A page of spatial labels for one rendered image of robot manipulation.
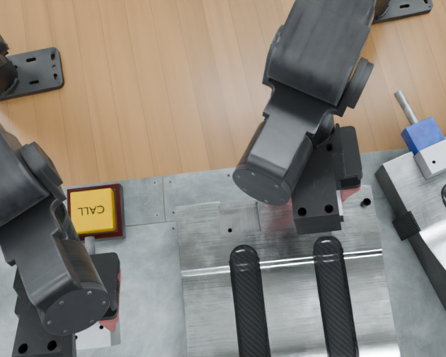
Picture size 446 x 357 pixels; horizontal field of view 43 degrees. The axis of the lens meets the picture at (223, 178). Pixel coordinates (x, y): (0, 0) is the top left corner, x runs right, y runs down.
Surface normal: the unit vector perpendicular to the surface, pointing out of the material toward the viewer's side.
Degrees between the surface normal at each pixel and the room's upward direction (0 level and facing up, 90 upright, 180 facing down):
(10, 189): 36
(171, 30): 0
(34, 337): 29
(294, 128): 11
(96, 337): 2
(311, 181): 21
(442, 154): 0
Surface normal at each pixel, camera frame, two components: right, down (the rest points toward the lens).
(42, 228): -0.28, -0.57
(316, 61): -0.26, 0.22
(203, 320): -0.04, -0.20
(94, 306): 0.48, 0.61
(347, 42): -0.15, -0.02
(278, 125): 0.04, -0.42
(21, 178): 0.29, 0.26
